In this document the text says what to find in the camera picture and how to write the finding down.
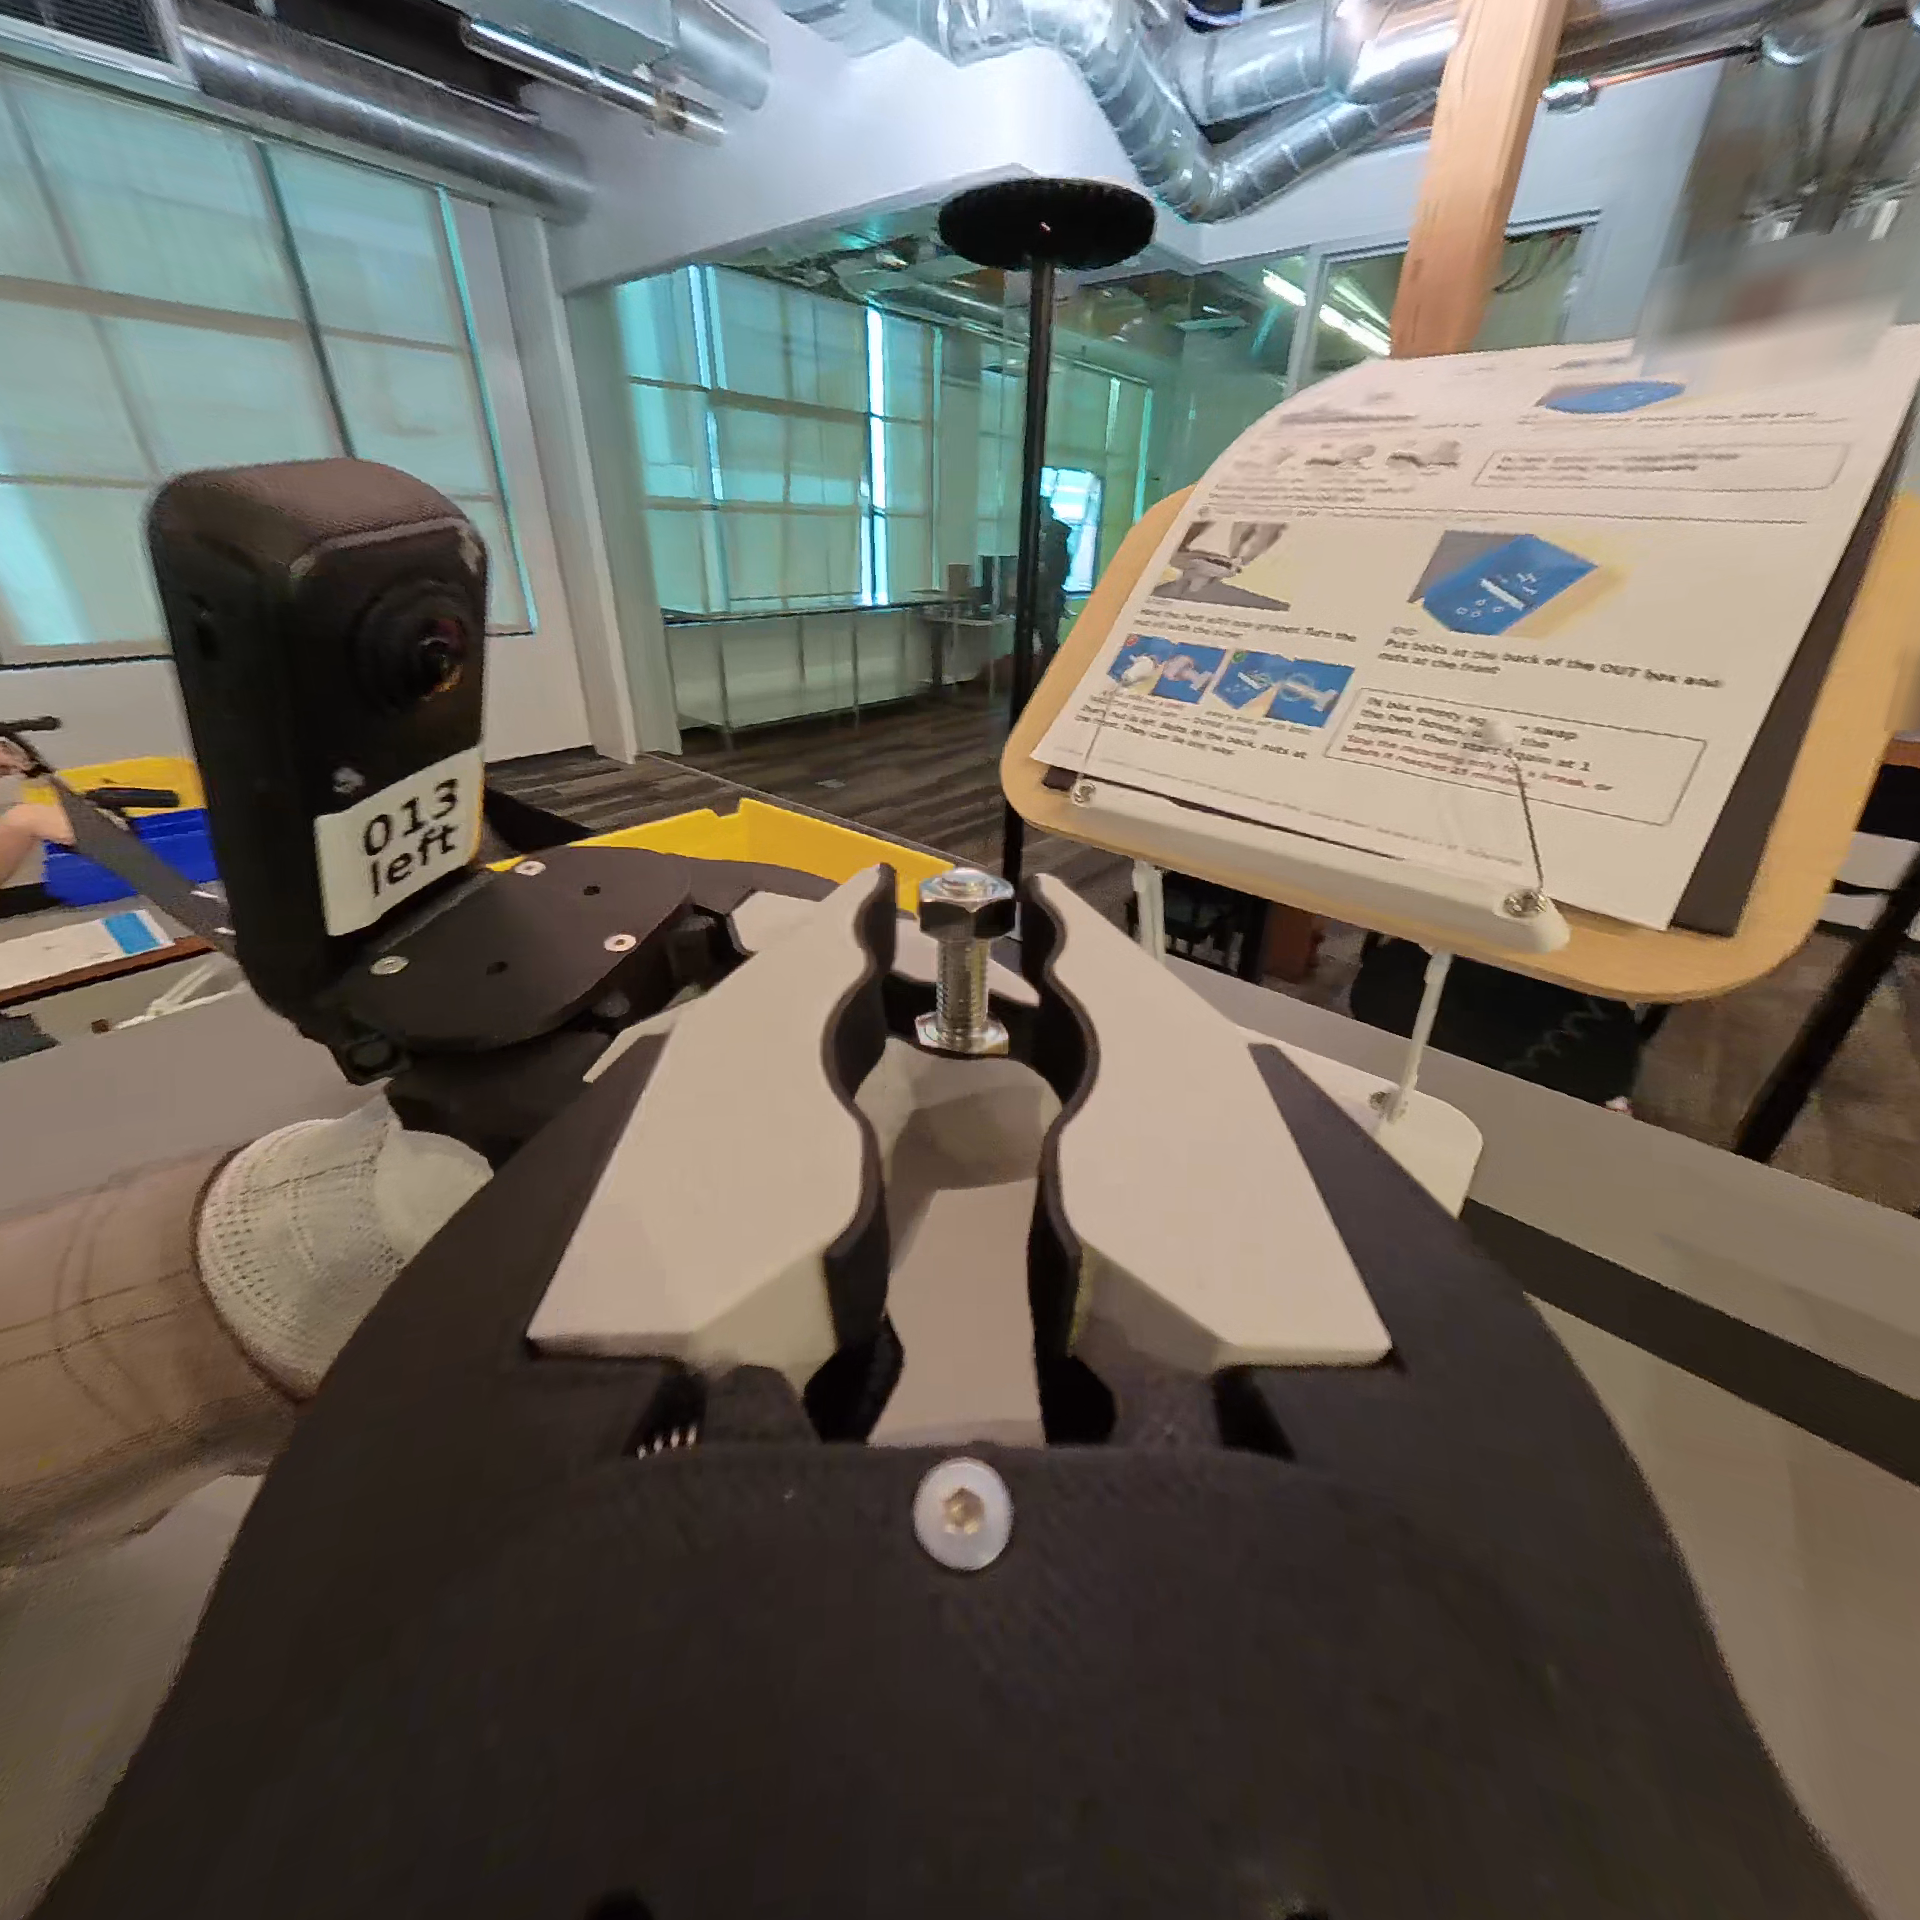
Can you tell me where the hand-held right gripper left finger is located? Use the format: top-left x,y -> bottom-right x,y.
526,867 -> 901,1443

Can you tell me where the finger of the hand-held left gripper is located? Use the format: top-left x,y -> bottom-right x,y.
584,1006 -> 1070,1197
701,878 -> 1051,1039

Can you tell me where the person's left hand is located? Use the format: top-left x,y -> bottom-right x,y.
194,1111 -> 502,1401

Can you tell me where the wooden support post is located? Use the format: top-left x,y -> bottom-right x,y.
1388,0 -> 1575,361

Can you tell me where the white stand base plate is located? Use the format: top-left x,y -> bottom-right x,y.
1274,1031 -> 1489,1215

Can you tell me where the wire page holder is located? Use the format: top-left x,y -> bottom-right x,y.
1486,713 -> 1549,915
1070,664 -> 1140,804

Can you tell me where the black backing sheet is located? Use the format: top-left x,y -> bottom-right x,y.
1670,434 -> 1920,938

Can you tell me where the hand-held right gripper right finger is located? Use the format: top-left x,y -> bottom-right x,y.
1026,872 -> 1398,1443

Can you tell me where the wooden document stand board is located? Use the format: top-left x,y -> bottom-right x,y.
998,479 -> 1920,1010

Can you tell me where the black floor lamp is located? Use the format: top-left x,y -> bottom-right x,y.
934,175 -> 1163,938

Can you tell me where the person's left forearm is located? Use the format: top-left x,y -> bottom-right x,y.
0,1155 -> 307,1568

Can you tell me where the white stand ledge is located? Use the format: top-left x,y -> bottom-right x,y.
1070,775 -> 1574,955

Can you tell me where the silver ventilation duct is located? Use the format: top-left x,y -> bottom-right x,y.
169,0 -> 776,221
1032,0 -> 1509,223

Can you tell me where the printed instruction sheet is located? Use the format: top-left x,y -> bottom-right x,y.
1032,321 -> 1920,931

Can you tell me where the silver hex bolt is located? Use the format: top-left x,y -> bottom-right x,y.
918,867 -> 1015,1039

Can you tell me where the yellow plastic bin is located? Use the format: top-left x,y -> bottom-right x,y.
481,791 -> 949,922

